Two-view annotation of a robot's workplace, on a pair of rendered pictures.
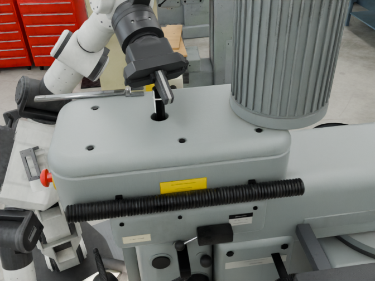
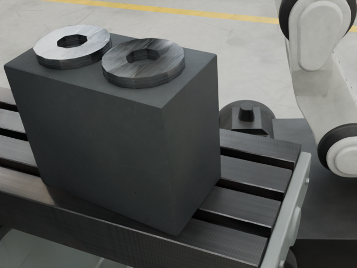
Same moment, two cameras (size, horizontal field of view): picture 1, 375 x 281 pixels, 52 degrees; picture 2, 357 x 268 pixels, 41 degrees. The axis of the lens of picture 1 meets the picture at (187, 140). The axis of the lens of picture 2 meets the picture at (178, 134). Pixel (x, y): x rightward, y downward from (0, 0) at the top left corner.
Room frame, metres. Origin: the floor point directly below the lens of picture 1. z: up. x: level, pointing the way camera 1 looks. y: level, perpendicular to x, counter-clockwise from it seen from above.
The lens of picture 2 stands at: (1.45, -0.30, 1.40)
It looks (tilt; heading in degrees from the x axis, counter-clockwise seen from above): 37 degrees down; 123
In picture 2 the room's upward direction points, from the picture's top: 6 degrees counter-clockwise
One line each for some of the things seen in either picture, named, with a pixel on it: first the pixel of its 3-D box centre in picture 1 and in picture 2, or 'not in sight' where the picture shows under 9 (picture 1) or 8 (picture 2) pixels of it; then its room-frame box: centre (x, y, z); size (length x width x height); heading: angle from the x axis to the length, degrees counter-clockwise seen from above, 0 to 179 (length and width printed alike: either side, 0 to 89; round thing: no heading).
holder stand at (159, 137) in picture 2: not in sight; (119, 120); (1.12, 0.07, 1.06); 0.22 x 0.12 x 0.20; 179
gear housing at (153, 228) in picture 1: (183, 189); not in sight; (0.68, 0.01, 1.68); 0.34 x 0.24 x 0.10; 96
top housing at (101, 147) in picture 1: (169, 146); not in sight; (0.68, 0.04, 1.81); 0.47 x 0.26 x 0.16; 96
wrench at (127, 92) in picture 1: (89, 94); not in sight; (0.77, 0.22, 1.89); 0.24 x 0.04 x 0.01; 95
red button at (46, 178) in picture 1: (48, 177); not in sight; (0.65, 0.31, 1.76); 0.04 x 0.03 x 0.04; 6
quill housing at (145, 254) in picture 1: (173, 248); not in sight; (0.67, 0.05, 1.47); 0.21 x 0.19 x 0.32; 6
